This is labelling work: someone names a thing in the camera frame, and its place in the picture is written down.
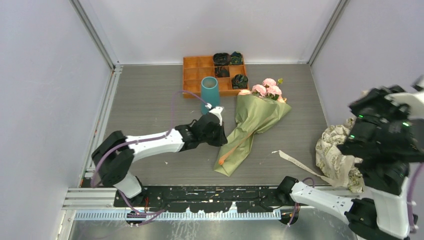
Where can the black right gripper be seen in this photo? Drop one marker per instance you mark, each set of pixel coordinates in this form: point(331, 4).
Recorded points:
point(378, 94)

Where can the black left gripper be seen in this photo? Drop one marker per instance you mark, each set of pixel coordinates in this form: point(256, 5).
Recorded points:
point(221, 139)

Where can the green and peach wrapping paper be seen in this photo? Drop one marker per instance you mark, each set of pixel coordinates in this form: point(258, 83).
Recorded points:
point(253, 115)

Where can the pink flower bunch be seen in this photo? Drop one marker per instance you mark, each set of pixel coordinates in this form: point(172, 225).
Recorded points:
point(268, 89)

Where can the cream printed ribbon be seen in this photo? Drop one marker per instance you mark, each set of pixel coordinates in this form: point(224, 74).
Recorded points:
point(294, 161)

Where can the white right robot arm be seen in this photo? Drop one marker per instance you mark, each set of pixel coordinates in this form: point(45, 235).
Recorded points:
point(387, 136)

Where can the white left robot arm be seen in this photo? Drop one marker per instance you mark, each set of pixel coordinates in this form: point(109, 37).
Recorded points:
point(115, 155)

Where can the teal cylindrical vase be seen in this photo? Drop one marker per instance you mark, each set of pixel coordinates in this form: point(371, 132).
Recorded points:
point(209, 91)

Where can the dark rolled cloth front right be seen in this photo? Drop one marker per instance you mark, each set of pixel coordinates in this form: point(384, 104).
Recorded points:
point(239, 82)

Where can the dark rolled cloth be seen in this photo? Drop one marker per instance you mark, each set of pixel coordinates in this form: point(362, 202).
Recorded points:
point(221, 72)
point(239, 82)
point(221, 59)
point(236, 59)

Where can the dark rolled cloth middle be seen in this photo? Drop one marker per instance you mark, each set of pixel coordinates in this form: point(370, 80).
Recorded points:
point(221, 72)

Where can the orange wooden compartment tray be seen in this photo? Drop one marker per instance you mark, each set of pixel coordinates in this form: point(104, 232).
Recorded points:
point(195, 68)

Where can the cream green printed cloth bag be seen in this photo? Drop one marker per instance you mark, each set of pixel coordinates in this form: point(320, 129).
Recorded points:
point(338, 169)

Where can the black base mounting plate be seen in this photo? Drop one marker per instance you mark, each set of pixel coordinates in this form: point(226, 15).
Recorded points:
point(212, 199)

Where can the dark rolled cloth back left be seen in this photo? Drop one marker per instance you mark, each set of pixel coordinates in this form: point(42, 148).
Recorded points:
point(221, 59)

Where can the dark rolled cloth back right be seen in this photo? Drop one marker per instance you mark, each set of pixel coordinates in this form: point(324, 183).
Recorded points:
point(236, 59)

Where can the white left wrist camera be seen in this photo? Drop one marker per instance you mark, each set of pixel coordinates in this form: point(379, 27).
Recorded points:
point(216, 111)

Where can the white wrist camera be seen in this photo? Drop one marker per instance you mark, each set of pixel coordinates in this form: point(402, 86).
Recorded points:
point(415, 100)
point(216, 111)

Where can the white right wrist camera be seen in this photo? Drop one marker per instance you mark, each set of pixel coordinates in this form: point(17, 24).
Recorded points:
point(415, 100)

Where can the aluminium frame rail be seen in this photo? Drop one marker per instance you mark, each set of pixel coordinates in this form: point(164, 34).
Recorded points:
point(106, 204)

